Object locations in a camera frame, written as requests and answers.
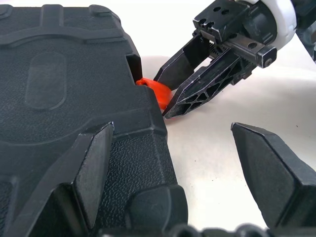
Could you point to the black tool case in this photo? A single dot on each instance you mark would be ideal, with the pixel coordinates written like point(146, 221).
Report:
point(74, 98)

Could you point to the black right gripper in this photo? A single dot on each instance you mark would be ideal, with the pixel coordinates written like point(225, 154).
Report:
point(229, 22)

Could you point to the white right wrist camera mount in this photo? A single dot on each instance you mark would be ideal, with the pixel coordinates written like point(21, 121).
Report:
point(284, 19)

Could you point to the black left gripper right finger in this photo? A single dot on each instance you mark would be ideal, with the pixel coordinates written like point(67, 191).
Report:
point(279, 177)

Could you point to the orange case latch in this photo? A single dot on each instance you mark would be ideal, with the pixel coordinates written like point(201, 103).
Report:
point(160, 92)

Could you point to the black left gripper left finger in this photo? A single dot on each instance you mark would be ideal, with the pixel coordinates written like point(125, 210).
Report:
point(61, 192)

